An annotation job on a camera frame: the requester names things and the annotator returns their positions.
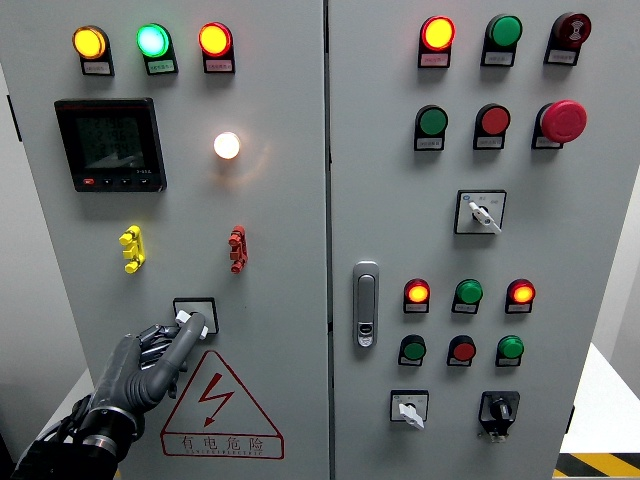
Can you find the red warning triangle sticker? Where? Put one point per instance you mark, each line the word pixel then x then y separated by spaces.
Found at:
pixel 215 387

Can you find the black display meter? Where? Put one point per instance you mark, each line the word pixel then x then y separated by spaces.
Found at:
pixel 110 145

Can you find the white round lamp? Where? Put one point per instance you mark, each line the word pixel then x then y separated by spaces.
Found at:
pixel 227 145

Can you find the silver door lock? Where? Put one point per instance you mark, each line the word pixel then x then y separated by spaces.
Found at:
pixel 365 295

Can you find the black door hinge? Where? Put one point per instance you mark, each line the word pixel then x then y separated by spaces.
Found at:
pixel 14 119
pixel 569 420

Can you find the small green push button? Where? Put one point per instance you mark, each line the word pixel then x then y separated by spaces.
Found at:
pixel 414 350

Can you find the small red indicator lamp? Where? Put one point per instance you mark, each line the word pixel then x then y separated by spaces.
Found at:
pixel 521 293
pixel 417 292

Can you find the pale grey cabinet door with lock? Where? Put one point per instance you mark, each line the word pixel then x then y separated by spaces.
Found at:
pixel 390 200

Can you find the large yellow indicator lamp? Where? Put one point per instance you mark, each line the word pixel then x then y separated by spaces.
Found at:
pixel 89 43

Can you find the large lit green indicator lamp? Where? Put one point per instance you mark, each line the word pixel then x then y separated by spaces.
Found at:
pixel 152 40

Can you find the small red push button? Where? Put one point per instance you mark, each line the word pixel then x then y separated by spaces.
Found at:
pixel 463 351

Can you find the large red indicator lamp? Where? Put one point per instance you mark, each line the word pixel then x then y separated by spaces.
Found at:
pixel 437 33
pixel 214 39

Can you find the small green indicator lamp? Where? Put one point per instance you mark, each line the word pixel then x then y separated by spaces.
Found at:
pixel 469 291
pixel 510 347

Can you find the large green push button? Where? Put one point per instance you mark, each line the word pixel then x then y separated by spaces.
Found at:
pixel 432 121

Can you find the large red push button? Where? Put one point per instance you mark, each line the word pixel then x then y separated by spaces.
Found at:
pixel 494 120

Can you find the large red stop button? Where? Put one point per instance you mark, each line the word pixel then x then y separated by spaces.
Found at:
pixel 563 121

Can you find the large unlit green indicator lamp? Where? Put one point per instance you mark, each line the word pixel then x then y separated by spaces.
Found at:
pixel 504 30

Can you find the dark red buzzer lamp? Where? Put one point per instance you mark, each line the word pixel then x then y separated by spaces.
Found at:
pixel 573 28

